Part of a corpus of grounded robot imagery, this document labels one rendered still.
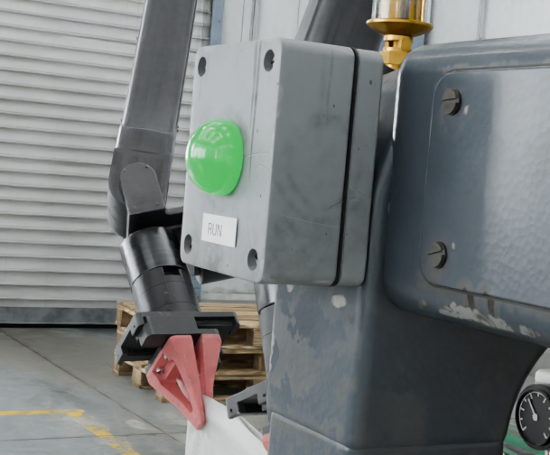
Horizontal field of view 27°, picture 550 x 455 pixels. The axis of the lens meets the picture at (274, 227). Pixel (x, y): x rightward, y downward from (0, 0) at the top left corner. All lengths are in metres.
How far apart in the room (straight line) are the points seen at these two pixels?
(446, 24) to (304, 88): 8.76
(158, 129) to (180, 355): 0.25
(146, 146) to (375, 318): 0.70
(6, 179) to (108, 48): 1.20
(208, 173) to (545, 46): 0.13
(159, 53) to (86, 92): 7.11
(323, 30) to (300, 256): 0.41
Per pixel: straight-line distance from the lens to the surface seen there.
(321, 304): 0.46
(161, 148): 1.12
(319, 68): 0.42
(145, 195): 1.08
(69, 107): 8.28
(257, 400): 0.74
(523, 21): 8.46
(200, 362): 1.01
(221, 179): 0.43
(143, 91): 1.17
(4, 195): 8.16
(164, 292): 1.04
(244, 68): 0.43
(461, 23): 9.03
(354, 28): 0.82
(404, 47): 0.49
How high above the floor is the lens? 1.28
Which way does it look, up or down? 3 degrees down
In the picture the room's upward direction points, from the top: 5 degrees clockwise
